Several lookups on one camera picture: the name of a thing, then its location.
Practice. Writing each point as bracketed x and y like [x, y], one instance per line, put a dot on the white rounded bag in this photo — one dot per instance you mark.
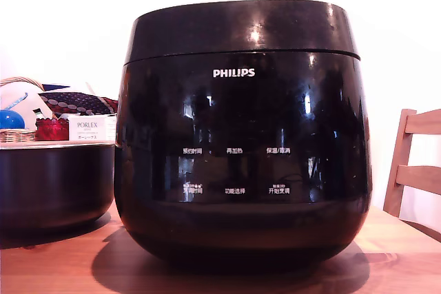
[20, 99]

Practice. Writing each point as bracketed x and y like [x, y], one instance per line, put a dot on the black inner cooking pot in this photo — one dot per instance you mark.
[51, 184]

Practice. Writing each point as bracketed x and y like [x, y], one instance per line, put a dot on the blue ball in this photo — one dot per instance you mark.
[11, 120]

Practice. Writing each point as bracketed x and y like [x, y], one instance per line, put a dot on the wooden chair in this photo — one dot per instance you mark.
[410, 170]

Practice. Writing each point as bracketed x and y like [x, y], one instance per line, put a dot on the black Philips rice cooker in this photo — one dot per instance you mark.
[241, 156]

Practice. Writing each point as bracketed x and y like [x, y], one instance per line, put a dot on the dark dotted patterned cloth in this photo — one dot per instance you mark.
[79, 102]

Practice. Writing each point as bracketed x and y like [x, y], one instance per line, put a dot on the red glass jar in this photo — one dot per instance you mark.
[51, 130]

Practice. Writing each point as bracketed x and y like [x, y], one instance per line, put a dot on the woven wicker basket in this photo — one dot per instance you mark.
[15, 135]

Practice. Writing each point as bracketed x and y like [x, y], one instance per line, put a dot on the white Porlex box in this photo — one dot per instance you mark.
[87, 128]

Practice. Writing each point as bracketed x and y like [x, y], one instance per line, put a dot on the black rice cooker lid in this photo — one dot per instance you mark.
[241, 29]

